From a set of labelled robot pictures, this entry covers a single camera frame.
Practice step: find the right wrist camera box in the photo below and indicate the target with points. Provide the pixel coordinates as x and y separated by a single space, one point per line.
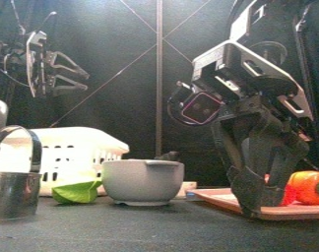
200 108

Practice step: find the cream toy block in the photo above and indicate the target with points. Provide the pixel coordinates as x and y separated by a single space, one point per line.
188 187

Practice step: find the vertical metal frame pole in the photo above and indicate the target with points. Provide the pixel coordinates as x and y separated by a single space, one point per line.
159 82

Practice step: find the stainless steel pot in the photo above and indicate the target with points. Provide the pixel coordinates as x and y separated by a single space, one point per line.
13 193

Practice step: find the white plastic basket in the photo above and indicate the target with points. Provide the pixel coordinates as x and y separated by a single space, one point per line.
74 154

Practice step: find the small dark grey lump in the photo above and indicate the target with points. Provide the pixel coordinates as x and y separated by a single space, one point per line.
169 156

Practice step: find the small dark blue block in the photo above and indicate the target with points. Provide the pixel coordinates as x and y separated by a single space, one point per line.
192 196

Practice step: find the dark slanted frame post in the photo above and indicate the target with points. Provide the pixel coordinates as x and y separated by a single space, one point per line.
318 82

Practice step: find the green toy leaf vegetable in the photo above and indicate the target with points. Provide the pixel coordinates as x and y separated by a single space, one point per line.
74 193

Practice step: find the wooden cutting board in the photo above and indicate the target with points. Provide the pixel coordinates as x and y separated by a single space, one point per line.
219 198

